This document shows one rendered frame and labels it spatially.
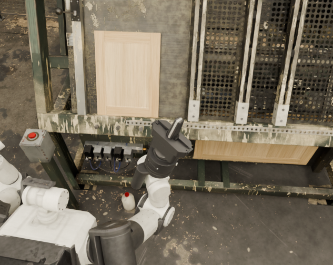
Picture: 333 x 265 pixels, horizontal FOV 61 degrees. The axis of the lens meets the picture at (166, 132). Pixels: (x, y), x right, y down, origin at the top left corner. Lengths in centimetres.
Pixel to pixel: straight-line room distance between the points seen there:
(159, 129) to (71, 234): 39
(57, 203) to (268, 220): 189
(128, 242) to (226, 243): 152
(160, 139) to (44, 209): 39
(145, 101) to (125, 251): 104
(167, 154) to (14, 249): 47
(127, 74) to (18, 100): 200
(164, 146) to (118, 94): 102
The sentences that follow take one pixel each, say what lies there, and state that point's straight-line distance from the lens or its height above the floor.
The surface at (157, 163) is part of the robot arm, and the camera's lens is 77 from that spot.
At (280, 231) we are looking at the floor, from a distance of 246.
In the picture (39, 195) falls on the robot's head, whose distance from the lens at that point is 88.
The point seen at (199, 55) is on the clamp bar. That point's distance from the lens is 161.
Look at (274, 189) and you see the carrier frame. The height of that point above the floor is 18.
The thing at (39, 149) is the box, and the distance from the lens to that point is 171.
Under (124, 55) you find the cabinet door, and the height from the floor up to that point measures 119.
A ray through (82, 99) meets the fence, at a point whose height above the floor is 98.
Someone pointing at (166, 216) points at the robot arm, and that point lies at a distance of 107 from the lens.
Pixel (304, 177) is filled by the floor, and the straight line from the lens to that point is 278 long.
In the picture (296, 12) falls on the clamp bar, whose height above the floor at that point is 143.
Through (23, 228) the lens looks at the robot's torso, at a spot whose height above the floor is 136.
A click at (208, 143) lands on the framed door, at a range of 216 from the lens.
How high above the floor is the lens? 216
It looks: 51 degrees down
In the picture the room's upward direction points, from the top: straight up
